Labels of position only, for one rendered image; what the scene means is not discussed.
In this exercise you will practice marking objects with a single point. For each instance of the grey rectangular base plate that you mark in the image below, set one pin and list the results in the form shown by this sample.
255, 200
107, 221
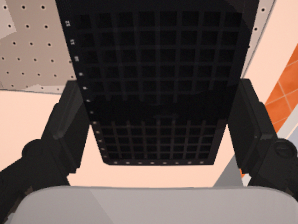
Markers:
34, 57

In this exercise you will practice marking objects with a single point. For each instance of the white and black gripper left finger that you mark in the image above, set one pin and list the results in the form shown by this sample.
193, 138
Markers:
58, 152

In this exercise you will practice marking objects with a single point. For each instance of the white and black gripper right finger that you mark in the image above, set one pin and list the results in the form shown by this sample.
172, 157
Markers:
255, 147

